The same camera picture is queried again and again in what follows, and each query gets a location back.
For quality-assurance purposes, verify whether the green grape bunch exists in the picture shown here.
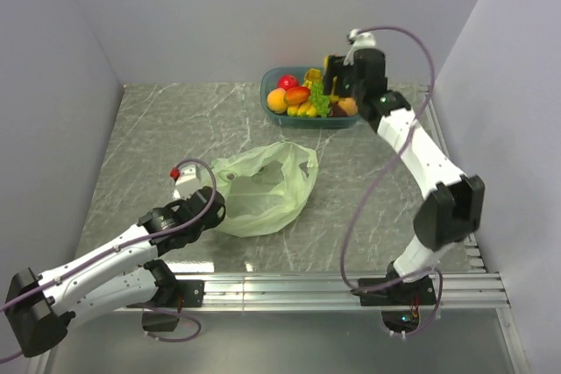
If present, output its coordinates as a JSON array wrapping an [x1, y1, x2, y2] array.
[[308, 81, 330, 118]]

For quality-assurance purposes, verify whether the yellow banana bunch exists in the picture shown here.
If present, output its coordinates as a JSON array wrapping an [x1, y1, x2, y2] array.
[[287, 68, 323, 117]]

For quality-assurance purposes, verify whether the red chili pepper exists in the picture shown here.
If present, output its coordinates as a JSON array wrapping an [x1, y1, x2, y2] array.
[[284, 86, 310, 106]]

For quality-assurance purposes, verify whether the pale green plastic bag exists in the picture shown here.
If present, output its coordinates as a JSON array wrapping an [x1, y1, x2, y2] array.
[[210, 141, 319, 238]]

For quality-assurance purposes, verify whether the orange peach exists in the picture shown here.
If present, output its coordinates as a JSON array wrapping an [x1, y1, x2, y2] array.
[[266, 88, 288, 114], [337, 97, 359, 116]]

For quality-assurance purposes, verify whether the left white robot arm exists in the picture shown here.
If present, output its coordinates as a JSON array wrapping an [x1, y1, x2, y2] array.
[[1, 187, 225, 357]]

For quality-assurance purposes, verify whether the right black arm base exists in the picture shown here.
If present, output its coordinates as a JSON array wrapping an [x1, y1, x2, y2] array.
[[352, 276, 442, 337]]

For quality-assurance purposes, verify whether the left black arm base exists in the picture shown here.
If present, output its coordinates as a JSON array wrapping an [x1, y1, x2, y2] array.
[[129, 280, 204, 338]]

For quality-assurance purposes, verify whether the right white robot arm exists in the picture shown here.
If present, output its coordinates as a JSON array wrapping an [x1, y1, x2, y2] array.
[[345, 47, 485, 303]]

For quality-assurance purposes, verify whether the dark red apple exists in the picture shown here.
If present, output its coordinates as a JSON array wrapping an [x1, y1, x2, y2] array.
[[330, 102, 350, 118]]

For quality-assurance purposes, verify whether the teal plastic container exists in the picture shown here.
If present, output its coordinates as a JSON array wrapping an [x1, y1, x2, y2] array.
[[259, 67, 359, 130]]

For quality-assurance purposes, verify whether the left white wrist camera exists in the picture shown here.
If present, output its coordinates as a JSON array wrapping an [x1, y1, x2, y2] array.
[[170, 164, 202, 200]]

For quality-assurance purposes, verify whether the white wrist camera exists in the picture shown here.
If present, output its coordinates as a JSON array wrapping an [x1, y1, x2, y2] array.
[[344, 29, 377, 66], [170, 164, 202, 200]]

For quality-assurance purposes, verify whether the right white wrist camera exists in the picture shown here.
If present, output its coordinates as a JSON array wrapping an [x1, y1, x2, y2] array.
[[344, 29, 377, 66]]

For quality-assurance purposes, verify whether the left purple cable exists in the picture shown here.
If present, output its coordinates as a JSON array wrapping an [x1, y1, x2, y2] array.
[[0, 158, 218, 362]]

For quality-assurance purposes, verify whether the purple cable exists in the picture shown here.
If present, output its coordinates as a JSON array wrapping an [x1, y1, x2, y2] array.
[[339, 25, 443, 338], [0, 158, 218, 362]]

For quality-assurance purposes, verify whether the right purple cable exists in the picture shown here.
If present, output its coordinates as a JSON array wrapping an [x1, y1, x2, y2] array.
[[339, 25, 443, 338]]

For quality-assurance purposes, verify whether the aluminium rail frame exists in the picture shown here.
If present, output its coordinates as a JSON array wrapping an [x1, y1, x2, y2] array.
[[25, 84, 522, 374]]

